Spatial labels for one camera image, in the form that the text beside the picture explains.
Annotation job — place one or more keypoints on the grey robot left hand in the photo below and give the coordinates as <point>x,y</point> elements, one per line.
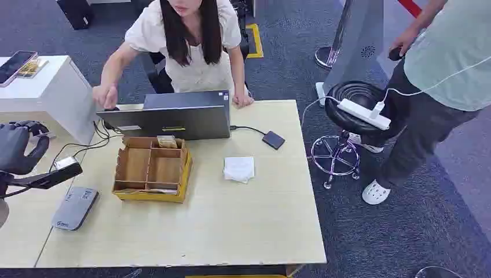
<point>13,149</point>

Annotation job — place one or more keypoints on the black computer mouse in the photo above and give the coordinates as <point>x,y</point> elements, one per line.
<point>112,109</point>

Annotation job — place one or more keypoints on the small black handheld object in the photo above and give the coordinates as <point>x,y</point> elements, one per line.
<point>395,53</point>

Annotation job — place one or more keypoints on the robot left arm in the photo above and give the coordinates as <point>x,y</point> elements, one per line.
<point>3,215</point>

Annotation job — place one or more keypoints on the white side table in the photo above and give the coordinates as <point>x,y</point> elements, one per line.
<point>57,96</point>

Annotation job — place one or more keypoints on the smartphone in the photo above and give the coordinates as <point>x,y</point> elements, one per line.
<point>13,67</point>

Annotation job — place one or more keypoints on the yellow printed card packet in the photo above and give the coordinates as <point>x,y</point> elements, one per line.
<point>30,68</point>

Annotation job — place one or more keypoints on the grey flat device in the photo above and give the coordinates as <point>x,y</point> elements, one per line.
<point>74,209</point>

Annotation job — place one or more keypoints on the pale wooden desk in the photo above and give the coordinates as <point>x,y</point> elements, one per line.
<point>23,245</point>
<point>230,222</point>

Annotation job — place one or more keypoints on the wooden card box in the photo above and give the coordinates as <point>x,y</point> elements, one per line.
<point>134,165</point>

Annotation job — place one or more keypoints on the black box-shaped object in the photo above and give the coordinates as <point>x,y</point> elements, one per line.
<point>76,13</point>

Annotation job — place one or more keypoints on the printed card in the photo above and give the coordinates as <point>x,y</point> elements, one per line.
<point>167,142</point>

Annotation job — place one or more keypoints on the dark grey laptop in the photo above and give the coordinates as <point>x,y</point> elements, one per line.
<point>172,119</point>

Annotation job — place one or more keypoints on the seated person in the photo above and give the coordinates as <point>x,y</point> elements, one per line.
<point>195,73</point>

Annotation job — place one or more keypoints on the black external drive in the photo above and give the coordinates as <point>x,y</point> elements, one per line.
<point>273,140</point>

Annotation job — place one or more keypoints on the black round stool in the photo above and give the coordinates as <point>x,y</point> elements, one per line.
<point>353,92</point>

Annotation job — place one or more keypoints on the white power strip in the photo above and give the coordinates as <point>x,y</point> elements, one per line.
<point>360,113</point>

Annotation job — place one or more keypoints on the grey kiosk stand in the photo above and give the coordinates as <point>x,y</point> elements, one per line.
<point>356,46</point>

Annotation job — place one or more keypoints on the red barrier belt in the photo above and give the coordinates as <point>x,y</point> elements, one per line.
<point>410,7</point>

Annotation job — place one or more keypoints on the standing person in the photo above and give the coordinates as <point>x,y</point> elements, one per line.
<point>452,50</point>

